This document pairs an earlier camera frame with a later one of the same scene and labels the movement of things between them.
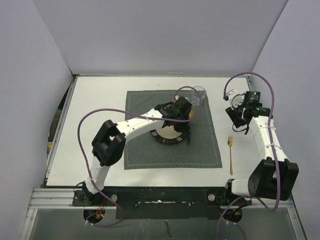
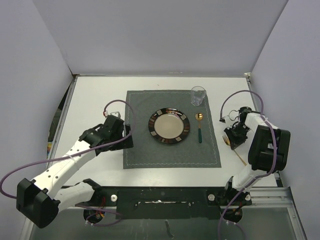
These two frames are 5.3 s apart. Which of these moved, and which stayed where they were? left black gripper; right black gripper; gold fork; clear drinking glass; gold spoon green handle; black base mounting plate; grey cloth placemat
Moved: left black gripper; right black gripper; gold spoon green handle; gold fork
Stayed: clear drinking glass; black base mounting plate; grey cloth placemat
